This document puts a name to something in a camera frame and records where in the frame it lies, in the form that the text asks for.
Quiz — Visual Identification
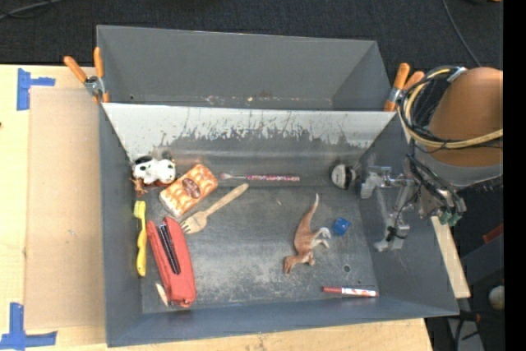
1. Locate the small blue cube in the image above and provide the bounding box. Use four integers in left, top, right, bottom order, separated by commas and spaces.
330, 217, 352, 237

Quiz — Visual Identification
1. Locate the brown cardboard board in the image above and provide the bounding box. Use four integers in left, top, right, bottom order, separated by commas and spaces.
23, 87, 108, 332

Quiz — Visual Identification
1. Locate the pale wooden fork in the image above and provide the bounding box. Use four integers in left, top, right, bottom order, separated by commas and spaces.
179, 182, 250, 235

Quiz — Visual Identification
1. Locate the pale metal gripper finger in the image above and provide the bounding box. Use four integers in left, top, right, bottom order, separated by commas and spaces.
360, 165, 406, 199
372, 187, 412, 252

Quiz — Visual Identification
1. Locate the yellow toothbrush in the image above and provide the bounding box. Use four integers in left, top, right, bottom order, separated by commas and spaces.
132, 200, 148, 278

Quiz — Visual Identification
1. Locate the small brown toy animal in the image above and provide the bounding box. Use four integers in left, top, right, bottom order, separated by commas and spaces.
130, 176, 150, 196

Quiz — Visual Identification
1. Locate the white and black toy cow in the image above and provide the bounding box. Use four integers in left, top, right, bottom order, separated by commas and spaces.
131, 155, 178, 186

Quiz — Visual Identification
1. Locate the orange and white packet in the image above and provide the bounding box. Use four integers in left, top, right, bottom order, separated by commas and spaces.
159, 163, 219, 218

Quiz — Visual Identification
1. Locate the red and white marker pen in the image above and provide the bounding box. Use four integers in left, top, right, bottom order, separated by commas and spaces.
321, 285, 380, 298

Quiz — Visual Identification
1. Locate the pink patterned spoon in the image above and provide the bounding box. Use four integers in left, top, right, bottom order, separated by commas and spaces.
219, 172, 302, 183

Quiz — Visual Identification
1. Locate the white and black round object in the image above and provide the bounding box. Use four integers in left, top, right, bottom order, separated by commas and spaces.
330, 163, 359, 191

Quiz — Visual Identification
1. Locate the red stapler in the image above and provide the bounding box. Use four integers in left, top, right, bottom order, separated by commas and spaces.
145, 215, 197, 309

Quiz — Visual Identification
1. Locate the grey metal bin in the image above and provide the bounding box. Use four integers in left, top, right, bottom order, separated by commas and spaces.
95, 24, 460, 349

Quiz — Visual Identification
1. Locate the brown toy dinosaur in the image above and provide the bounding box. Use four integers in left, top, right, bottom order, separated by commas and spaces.
282, 192, 332, 275

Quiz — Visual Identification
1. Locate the small pale wooden stick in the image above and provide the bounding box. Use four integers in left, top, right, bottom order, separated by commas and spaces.
155, 282, 170, 307

